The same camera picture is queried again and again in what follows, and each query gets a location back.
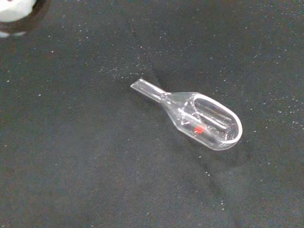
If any clear glass weighing funnel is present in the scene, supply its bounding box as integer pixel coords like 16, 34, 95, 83
130, 78, 243, 151

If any black bench cloth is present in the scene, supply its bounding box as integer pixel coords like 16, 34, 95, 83
0, 0, 304, 228

